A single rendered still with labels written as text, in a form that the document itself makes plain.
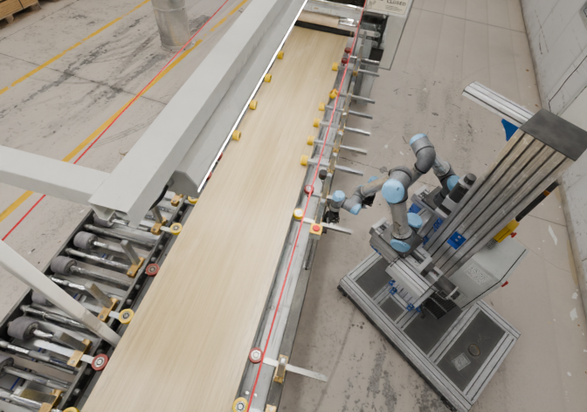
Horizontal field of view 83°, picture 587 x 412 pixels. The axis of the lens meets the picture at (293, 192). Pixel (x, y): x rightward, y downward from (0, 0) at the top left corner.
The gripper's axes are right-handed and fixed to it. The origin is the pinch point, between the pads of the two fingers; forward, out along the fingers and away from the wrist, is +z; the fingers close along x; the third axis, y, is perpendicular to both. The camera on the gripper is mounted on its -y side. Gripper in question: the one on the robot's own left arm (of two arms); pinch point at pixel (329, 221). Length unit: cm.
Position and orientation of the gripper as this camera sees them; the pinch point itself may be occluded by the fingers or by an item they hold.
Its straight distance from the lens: 238.9
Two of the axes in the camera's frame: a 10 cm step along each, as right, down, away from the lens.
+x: 9.9, -0.5, 1.4
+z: -0.8, 6.2, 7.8
